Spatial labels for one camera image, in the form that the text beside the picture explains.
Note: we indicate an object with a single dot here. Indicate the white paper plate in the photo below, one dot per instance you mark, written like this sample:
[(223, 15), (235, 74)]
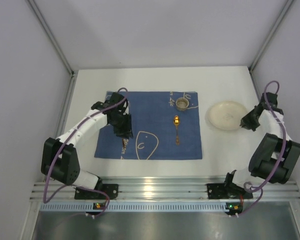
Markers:
[(226, 115)]

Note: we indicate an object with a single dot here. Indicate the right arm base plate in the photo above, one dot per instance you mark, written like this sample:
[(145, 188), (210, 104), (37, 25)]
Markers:
[(220, 191)]

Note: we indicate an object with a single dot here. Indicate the aluminium frame rail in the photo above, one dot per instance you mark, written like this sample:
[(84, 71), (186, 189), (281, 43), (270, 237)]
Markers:
[(157, 189)]

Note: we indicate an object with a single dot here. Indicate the copper fork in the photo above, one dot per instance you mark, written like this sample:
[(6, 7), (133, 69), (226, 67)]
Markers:
[(123, 146)]

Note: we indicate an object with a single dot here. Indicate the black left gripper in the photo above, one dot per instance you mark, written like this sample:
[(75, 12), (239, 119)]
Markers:
[(123, 129)]

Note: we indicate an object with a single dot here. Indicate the slotted cable duct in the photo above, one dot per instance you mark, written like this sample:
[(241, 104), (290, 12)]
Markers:
[(142, 207)]

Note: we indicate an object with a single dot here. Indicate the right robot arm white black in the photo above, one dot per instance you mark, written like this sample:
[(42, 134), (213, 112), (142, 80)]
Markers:
[(275, 157)]

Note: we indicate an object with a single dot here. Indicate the copper spoon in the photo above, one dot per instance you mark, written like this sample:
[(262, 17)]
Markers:
[(176, 122)]

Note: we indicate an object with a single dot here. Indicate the small beige cup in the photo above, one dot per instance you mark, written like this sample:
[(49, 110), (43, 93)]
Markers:
[(182, 104)]

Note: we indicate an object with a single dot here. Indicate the blue cloth placemat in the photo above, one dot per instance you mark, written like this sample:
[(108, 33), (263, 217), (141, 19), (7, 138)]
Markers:
[(154, 132)]

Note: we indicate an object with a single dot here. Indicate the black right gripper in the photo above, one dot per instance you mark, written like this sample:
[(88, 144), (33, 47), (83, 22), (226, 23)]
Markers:
[(248, 121)]

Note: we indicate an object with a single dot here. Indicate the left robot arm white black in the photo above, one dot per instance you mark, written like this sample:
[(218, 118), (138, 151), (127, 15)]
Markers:
[(60, 158)]

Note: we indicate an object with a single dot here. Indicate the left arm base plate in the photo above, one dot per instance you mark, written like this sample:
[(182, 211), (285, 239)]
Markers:
[(106, 191)]

